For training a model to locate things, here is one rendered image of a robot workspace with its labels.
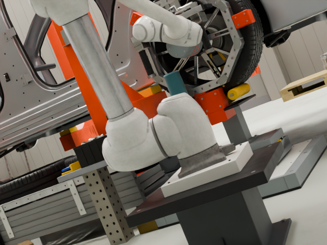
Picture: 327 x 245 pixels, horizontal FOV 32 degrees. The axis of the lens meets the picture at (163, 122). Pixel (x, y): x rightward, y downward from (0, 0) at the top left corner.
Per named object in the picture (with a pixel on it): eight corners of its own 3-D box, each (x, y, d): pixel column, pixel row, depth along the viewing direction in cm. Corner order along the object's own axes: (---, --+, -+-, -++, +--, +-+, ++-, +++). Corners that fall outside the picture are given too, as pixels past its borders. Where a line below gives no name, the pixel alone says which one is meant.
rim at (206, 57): (268, 49, 316) (217, -24, 319) (257, 53, 295) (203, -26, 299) (199, 98, 338) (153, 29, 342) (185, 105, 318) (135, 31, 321)
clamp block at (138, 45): (151, 46, 295) (147, 37, 295) (143, 48, 287) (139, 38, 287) (143, 50, 298) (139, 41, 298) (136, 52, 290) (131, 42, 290)
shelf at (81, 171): (137, 151, 301) (135, 146, 301) (122, 159, 286) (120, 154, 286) (76, 174, 321) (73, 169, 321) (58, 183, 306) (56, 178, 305)
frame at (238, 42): (257, 71, 295) (217, -27, 293) (253, 72, 289) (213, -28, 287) (169, 106, 319) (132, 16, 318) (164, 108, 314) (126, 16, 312)
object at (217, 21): (244, 55, 340) (225, 5, 338) (240, 56, 333) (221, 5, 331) (197, 73, 354) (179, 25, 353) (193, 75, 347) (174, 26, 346)
